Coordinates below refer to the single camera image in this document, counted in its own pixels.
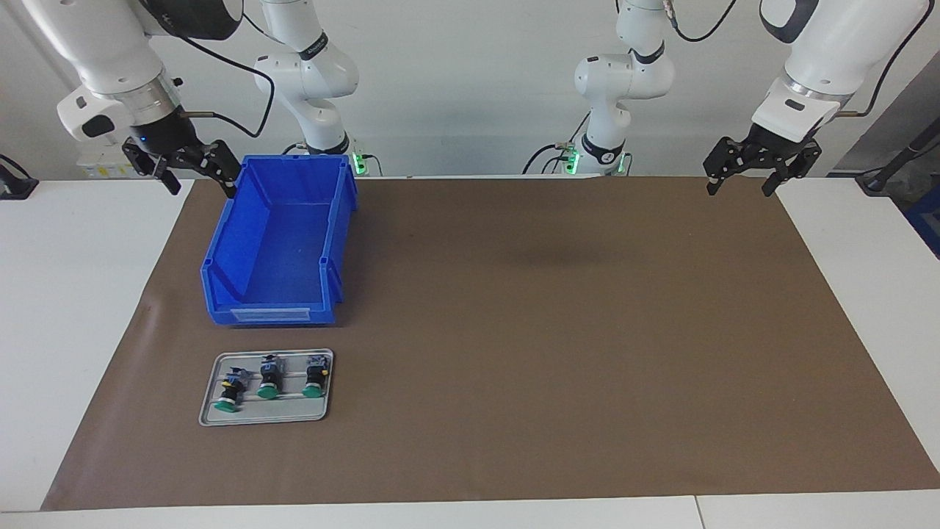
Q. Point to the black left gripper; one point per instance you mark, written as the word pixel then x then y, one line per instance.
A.
pixel 775 143

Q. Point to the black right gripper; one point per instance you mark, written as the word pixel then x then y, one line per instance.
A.
pixel 165 136

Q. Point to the green push button switch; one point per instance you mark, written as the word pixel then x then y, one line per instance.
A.
pixel 269 378

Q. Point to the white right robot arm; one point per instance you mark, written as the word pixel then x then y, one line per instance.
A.
pixel 110 44

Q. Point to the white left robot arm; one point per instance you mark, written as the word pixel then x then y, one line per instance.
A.
pixel 844 37

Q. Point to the green push button, yellow mark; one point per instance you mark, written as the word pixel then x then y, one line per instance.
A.
pixel 231 393

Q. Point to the green push button, white block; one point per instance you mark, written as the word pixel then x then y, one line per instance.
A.
pixel 314 378

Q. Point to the black pole stand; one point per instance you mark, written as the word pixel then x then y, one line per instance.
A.
pixel 881 182

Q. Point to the blue plastic storage bin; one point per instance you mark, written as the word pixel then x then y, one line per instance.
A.
pixel 279 242

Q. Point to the black table clamp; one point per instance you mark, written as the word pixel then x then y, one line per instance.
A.
pixel 18 187

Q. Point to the blue crate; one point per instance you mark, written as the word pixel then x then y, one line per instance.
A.
pixel 927 220

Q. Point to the silver metal tray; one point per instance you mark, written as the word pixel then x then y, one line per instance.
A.
pixel 283 413

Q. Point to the brown table mat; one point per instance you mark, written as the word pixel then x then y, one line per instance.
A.
pixel 514 367

